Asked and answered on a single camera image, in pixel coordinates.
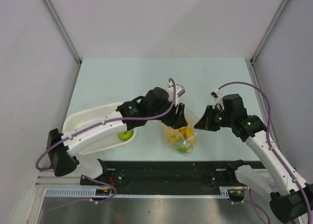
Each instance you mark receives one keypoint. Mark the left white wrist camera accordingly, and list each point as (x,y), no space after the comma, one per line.
(180,90)

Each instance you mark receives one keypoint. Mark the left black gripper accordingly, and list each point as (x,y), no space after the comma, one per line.
(179,121)

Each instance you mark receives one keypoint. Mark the clear zip top bag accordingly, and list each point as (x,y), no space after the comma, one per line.
(183,139)

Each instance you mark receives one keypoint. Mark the yellow fake bell pepper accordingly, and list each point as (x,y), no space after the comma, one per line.
(186,132)

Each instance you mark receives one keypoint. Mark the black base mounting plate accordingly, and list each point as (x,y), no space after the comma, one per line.
(171,175)

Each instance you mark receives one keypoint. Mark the green fake apple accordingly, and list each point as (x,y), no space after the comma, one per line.
(125,136)

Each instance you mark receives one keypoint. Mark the right aluminium frame post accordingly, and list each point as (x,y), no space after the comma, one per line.
(269,30)

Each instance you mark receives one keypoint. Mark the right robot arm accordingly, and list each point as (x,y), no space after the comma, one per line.
(289,195)

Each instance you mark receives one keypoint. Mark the yellow fake banana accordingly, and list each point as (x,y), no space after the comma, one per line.
(173,139)

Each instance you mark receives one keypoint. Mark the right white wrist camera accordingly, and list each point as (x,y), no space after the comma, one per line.
(218,99)

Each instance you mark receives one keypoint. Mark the white perforated plastic basket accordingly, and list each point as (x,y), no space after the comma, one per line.
(88,135)

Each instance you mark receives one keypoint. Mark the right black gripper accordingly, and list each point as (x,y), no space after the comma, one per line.
(203,123)

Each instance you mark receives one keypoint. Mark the left aluminium frame post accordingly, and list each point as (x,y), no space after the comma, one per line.
(48,4)

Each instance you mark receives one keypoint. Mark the green fake lime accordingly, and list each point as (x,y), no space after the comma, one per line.
(182,149)

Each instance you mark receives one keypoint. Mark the small yellow fake lemon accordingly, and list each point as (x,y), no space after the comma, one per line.
(192,142)

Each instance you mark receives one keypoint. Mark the white slotted cable duct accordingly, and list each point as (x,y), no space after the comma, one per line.
(99,193)

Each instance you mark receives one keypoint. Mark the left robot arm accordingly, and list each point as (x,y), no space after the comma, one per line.
(158,104)

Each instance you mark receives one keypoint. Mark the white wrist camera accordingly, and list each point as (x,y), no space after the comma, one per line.
(180,90)
(218,99)

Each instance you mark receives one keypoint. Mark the aluminium frame post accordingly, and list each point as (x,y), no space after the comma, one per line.
(48,4)
(269,30)

